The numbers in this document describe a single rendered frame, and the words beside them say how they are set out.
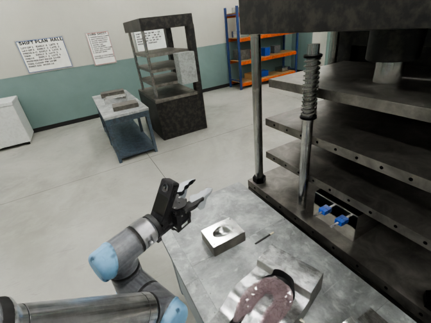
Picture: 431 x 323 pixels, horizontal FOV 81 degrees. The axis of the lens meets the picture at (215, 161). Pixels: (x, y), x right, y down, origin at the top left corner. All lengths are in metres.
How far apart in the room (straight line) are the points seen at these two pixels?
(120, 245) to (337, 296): 0.98
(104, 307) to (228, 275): 0.90
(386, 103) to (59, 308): 1.20
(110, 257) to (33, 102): 6.90
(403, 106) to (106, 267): 1.13
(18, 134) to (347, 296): 6.42
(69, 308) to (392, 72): 1.46
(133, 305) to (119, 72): 7.00
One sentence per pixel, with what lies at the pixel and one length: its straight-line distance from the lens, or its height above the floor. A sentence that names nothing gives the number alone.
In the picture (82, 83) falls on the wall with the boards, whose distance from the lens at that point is 7.31.
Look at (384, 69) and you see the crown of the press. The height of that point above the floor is 1.61.
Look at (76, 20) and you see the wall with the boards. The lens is 7.27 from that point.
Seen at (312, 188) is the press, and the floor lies 0.78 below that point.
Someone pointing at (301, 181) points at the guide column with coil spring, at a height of 1.00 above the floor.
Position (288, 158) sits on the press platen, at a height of 1.04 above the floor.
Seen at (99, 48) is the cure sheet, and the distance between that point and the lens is 7.26.
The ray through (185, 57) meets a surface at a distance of 4.55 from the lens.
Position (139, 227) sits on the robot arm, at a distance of 0.66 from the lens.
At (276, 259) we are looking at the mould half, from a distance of 1.26.
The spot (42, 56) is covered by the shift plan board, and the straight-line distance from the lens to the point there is 7.25.
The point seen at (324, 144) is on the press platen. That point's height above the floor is 1.27.
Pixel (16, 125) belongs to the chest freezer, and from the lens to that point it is 6.69.
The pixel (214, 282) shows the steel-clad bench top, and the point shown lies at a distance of 1.34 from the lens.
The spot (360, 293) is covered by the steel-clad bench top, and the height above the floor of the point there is 0.80.
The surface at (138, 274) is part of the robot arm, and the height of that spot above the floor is 1.37.
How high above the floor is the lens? 1.89
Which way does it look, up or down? 29 degrees down
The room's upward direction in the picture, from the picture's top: 7 degrees counter-clockwise
